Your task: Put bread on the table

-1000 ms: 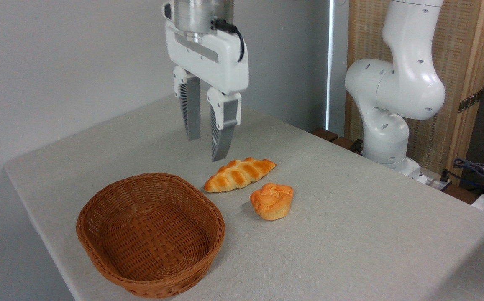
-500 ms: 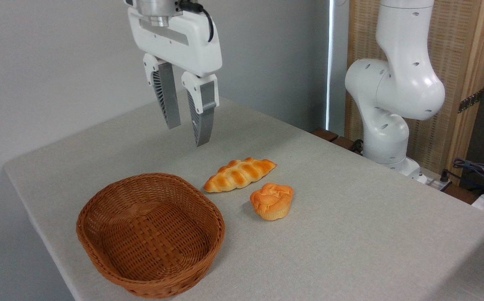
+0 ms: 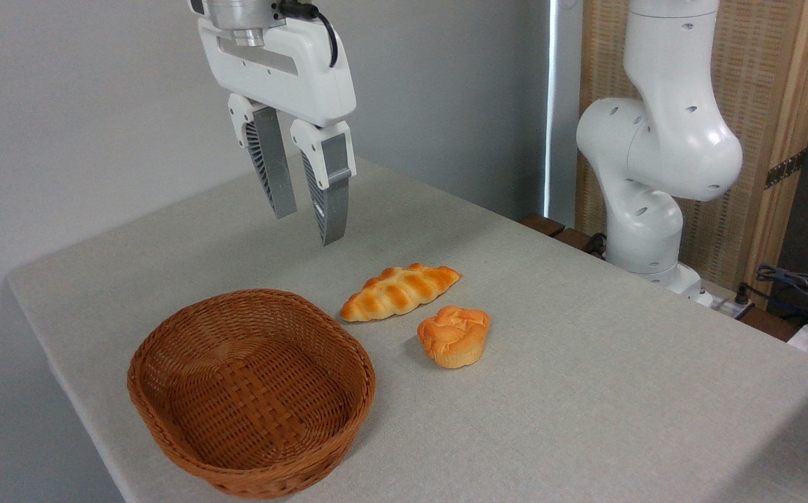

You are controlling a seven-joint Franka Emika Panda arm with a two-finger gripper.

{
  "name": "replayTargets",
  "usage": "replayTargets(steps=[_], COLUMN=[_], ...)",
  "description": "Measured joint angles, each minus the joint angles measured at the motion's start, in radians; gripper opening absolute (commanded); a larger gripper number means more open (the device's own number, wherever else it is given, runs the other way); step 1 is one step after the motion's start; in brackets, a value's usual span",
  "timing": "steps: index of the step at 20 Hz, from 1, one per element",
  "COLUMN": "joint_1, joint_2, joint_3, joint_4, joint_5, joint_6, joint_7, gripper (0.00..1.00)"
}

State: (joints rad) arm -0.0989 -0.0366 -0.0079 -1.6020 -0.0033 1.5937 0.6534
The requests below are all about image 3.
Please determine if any round muffin-shaped bread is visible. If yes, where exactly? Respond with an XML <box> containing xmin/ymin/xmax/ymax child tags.
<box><xmin>417</xmin><ymin>305</ymin><xmax>491</xmax><ymax>369</ymax></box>

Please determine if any wooden rattan folding screen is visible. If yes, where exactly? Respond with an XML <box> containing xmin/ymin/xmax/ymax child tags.
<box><xmin>575</xmin><ymin>0</ymin><xmax>808</xmax><ymax>309</ymax></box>

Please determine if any metal screen hinge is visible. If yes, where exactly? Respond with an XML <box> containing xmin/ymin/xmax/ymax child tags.
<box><xmin>765</xmin><ymin>148</ymin><xmax>808</xmax><ymax>189</ymax></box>

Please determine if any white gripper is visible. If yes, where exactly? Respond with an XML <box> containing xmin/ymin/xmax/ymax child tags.
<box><xmin>198</xmin><ymin>17</ymin><xmax>358</xmax><ymax>247</ymax></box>

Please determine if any long braided bread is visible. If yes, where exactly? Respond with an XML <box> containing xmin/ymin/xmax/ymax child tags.
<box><xmin>339</xmin><ymin>263</ymin><xmax>462</xmax><ymax>323</ymax></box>

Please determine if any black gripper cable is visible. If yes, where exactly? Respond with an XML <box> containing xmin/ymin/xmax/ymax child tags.
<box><xmin>278</xmin><ymin>0</ymin><xmax>339</xmax><ymax>68</ymax></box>

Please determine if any brown wicker basket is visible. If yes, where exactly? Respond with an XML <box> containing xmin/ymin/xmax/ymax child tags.
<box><xmin>127</xmin><ymin>289</ymin><xmax>376</xmax><ymax>500</ymax></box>

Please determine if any bundle of dark cables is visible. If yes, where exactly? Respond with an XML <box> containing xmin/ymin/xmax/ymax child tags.
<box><xmin>755</xmin><ymin>263</ymin><xmax>808</xmax><ymax>319</ymax></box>

